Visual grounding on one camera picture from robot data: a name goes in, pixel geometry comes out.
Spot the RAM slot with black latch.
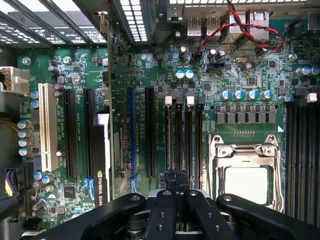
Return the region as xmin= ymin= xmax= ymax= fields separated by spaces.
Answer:
xmin=174 ymin=96 xmax=184 ymax=173
xmin=297 ymin=105 xmax=308 ymax=224
xmin=286 ymin=105 xmax=298 ymax=219
xmin=196 ymin=97 xmax=205 ymax=190

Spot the RAM slot with white latch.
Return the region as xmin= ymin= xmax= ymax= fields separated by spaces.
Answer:
xmin=185 ymin=95 xmax=196 ymax=189
xmin=306 ymin=92 xmax=319 ymax=227
xmin=164 ymin=95 xmax=174 ymax=171

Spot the silver CPU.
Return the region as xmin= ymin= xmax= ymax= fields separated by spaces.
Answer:
xmin=224 ymin=166 xmax=270 ymax=205

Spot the silver metal CPU socket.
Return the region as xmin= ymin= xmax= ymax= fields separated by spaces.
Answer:
xmin=208 ymin=133 xmax=286 ymax=214

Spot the black NVIDIA Quadro graphics card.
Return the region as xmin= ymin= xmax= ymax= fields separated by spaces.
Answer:
xmin=92 ymin=11 xmax=131 ymax=208

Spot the black PCIe expansion slot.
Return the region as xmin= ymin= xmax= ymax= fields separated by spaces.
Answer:
xmin=62 ymin=88 xmax=79 ymax=179
xmin=144 ymin=86 xmax=157 ymax=179
xmin=83 ymin=87 xmax=98 ymax=180

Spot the blue PCIe expansion slot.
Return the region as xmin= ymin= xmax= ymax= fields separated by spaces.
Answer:
xmin=126 ymin=86 xmax=140 ymax=195

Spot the black board header connector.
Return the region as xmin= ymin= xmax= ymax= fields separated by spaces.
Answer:
xmin=21 ymin=218 xmax=44 ymax=231

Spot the green PC motherboard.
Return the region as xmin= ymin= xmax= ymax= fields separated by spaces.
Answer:
xmin=16 ymin=7 xmax=320 ymax=237

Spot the white PCI expansion slot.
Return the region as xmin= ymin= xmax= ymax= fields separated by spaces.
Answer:
xmin=37 ymin=83 xmax=59 ymax=173

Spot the silver USB port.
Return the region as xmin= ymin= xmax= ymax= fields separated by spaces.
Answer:
xmin=186 ymin=16 xmax=202 ymax=37
xmin=205 ymin=16 xmax=222 ymax=37

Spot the silver rear port stack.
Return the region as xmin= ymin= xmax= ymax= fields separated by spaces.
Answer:
xmin=229 ymin=9 xmax=247 ymax=35

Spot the grey metal PC case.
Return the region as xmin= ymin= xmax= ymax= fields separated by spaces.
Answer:
xmin=0 ymin=0 xmax=320 ymax=240

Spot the silver ethernet port stack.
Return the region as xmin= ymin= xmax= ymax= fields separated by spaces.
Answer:
xmin=246 ymin=8 xmax=271 ymax=41

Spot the white power connector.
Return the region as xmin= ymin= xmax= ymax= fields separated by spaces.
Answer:
xmin=0 ymin=65 xmax=31 ymax=96

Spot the steel wire locking lever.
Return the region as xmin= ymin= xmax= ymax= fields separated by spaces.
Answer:
xmin=265 ymin=134 xmax=286 ymax=214
xmin=208 ymin=134 xmax=222 ymax=196

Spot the purple and yellow wire plug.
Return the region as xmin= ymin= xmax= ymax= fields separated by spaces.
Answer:
xmin=4 ymin=166 xmax=20 ymax=199

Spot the yellow braided cable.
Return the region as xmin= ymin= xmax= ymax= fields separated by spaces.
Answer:
xmin=0 ymin=116 xmax=21 ymax=134

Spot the red and black twisted wire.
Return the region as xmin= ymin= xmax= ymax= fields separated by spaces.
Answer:
xmin=193 ymin=0 xmax=285 ymax=61

